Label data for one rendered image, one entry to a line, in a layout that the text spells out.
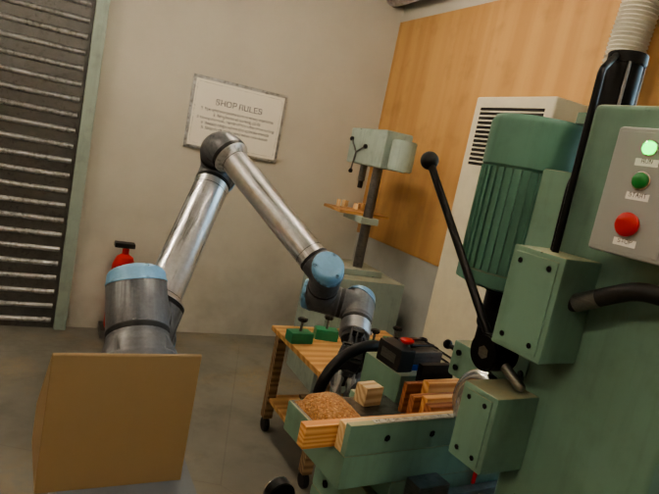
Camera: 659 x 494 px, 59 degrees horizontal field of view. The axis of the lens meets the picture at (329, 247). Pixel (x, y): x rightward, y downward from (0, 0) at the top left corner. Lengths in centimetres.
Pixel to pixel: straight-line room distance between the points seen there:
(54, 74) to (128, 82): 41
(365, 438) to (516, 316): 33
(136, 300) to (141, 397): 23
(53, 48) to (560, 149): 317
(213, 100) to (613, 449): 339
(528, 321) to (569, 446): 19
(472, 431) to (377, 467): 21
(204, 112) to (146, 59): 46
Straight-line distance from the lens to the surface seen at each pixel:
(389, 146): 336
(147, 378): 139
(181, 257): 174
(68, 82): 378
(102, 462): 147
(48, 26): 380
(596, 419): 91
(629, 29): 272
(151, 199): 391
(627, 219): 80
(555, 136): 106
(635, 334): 87
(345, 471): 102
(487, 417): 91
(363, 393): 120
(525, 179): 106
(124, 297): 147
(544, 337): 85
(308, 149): 415
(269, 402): 293
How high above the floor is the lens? 137
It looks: 9 degrees down
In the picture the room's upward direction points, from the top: 11 degrees clockwise
